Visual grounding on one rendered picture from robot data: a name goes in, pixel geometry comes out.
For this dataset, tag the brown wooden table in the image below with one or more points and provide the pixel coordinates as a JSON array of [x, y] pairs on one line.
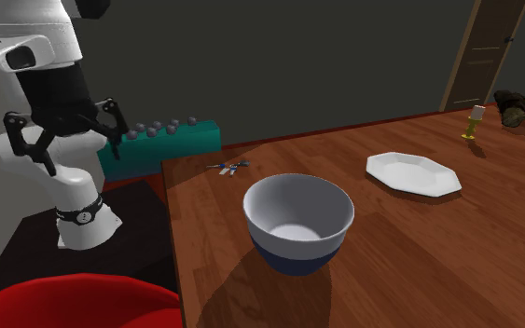
[[425, 254]]

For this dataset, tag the brown door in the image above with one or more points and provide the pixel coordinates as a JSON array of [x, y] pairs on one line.
[[484, 54]]

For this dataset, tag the teal cabinet with grey balls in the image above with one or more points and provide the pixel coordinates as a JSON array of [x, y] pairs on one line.
[[166, 147]]

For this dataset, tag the red armchair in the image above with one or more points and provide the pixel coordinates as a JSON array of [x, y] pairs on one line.
[[75, 304]]

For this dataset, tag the dark robot stand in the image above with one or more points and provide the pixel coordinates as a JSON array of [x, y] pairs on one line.
[[130, 227]]

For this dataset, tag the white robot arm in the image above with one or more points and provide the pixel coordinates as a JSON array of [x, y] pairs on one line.
[[39, 27]]

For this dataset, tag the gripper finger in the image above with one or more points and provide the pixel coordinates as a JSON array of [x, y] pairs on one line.
[[117, 125], [25, 143]]

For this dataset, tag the white octagonal plate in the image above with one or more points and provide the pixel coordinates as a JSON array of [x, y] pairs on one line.
[[412, 175]]

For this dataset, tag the white and dark blue bowl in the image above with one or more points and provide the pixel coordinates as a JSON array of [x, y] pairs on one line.
[[289, 213]]

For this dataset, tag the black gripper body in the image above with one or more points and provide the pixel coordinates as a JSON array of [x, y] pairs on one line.
[[59, 100]]

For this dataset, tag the yellow candlestick with white candle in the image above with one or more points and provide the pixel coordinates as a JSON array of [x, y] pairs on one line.
[[473, 122]]

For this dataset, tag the dark brown lumpy object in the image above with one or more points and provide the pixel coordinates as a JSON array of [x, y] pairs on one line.
[[512, 109]]

